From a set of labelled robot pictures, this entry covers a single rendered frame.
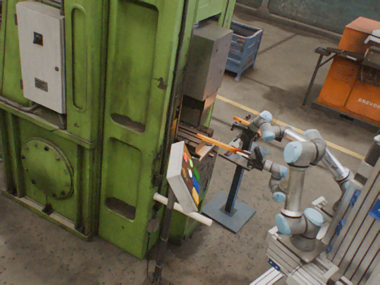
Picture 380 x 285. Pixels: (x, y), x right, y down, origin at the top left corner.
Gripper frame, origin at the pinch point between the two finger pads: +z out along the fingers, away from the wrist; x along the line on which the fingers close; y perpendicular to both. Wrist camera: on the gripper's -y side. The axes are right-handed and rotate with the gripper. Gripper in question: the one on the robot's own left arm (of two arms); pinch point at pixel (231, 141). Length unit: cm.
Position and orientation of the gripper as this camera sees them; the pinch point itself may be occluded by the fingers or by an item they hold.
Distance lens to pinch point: 272.3
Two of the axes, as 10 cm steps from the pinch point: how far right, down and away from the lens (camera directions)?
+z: -5.6, 5.4, 6.3
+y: 6.9, 7.3, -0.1
